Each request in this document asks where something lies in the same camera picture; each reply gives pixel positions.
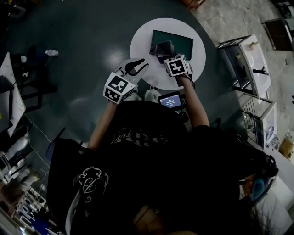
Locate person's white right shoe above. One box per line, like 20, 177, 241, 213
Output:
144, 88, 160, 102

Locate small display screen device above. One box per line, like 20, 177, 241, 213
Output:
157, 91, 182, 109

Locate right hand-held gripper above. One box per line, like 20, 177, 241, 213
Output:
163, 54, 193, 87

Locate person's white left shoe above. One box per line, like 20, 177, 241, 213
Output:
127, 90, 142, 102

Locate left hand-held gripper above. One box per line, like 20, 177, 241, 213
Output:
102, 58, 149, 105

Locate person's left forearm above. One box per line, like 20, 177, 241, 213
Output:
87, 101, 116, 151

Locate microfiber cloth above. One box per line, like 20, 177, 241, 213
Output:
149, 40, 175, 58

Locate dark green rectangular box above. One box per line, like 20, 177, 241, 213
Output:
149, 29, 194, 62

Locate white cabinet with metal rack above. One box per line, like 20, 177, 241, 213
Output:
241, 96, 281, 150

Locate white desk with items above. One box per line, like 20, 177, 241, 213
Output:
217, 34, 272, 100

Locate person's black printed shirt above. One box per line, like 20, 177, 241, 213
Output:
47, 100, 271, 235

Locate white marble-look table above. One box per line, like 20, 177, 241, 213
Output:
0, 52, 26, 138

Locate person's right forearm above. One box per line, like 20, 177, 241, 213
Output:
178, 75, 210, 128

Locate black faucet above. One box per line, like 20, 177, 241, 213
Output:
253, 66, 270, 76

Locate dark wooden cabinet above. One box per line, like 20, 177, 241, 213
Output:
261, 18, 294, 51

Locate person's white shoe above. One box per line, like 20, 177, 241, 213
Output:
144, 88, 160, 102
127, 90, 142, 102

